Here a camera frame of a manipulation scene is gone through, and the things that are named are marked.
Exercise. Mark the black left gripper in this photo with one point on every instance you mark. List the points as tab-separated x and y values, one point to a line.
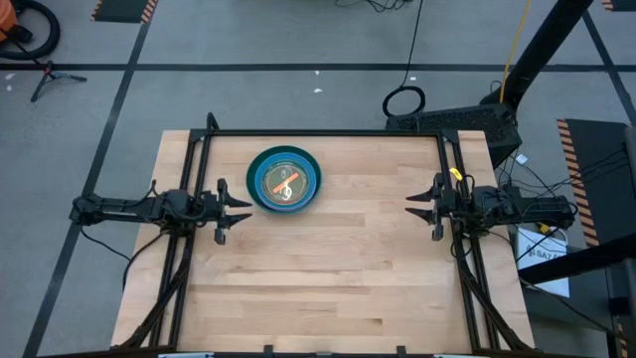
211	209

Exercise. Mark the blue plastic plate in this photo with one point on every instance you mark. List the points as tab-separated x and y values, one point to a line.
258	180

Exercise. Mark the black perforated base box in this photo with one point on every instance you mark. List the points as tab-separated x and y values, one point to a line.
457	122

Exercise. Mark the small orange translucent plate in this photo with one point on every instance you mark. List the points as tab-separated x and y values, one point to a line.
285	184

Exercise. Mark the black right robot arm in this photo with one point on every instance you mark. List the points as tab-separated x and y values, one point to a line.
526	211

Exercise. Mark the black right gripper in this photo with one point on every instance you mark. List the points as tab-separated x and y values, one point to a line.
449	206

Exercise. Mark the orange shop vacuum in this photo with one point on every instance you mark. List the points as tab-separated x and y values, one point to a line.
6	17

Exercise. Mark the large dark green plate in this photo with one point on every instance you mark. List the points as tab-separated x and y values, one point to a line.
250	180

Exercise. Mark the yellow tag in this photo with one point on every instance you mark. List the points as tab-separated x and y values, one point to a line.
455	174

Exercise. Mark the white printed box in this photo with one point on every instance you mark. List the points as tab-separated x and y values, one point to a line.
539	251

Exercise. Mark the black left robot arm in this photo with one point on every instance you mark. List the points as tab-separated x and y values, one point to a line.
124	214

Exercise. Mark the black tripod stand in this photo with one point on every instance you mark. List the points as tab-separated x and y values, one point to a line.
49	74

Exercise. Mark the black hazard-striped floor mat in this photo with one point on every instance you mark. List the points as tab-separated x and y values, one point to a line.
601	164
121	10
621	4

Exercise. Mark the black slanted beam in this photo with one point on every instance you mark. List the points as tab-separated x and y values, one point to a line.
571	263

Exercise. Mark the yellow plug connector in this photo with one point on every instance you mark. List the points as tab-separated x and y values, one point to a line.
544	229

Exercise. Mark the black slanted post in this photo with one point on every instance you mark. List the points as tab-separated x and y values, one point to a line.
541	47

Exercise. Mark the black aluminium table frame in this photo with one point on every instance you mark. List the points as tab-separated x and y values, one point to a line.
323	132

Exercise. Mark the white paper tag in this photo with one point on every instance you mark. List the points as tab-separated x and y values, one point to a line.
521	159

